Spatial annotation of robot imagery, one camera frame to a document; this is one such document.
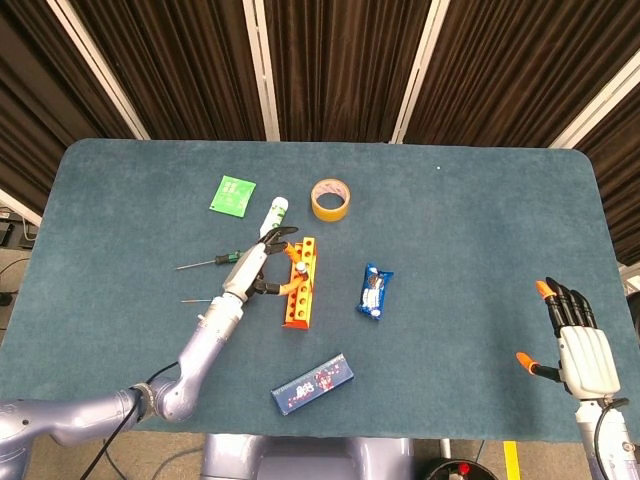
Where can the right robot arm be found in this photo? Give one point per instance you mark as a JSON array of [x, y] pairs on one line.
[[615, 445]]

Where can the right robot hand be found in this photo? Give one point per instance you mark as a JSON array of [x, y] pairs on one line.
[[587, 362]]

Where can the lavender robot torso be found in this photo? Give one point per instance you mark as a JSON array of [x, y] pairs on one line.
[[300, 460]]

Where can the white tube with green print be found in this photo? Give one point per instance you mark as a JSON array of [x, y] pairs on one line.
[[276, 210]]

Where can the white partition frame post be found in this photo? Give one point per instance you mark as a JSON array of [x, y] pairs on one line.
[[100, 70], [262, 70], [419, 70], [20, 206], [600, 107]]

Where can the grey table leg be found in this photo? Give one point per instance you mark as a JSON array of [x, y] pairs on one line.
[[445, 447]]

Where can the teal felt table cover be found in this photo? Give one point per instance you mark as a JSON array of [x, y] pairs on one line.
[[450, 240]]

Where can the dark brown pleated curtain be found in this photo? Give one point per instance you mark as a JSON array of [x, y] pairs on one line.
[[620, 175], [510, 70], [50, 100], [340, 70], [190, 70]]

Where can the yellow clear tape roll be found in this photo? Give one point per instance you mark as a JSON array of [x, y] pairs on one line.
[[330, 215]]

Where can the black round base red knob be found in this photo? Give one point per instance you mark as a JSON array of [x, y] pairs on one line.
[[440, 472]]

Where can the yellow-orange plastic test tube rack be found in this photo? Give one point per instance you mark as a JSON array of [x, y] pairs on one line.
[[300, 324]]

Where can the black floor box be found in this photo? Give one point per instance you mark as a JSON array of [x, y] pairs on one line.
[[27, 236]]

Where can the green foil sachet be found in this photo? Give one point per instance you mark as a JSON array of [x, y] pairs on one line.
[[232, 196]]

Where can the dark blue printed box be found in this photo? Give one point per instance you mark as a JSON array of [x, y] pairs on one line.
[[312, 385]]

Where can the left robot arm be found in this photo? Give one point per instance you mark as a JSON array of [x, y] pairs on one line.
[[200, 345]]

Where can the blue cookie packet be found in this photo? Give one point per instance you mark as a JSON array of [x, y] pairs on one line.
[[374, 292]]

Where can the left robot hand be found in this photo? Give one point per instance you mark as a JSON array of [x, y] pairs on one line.
[[245, 272]]

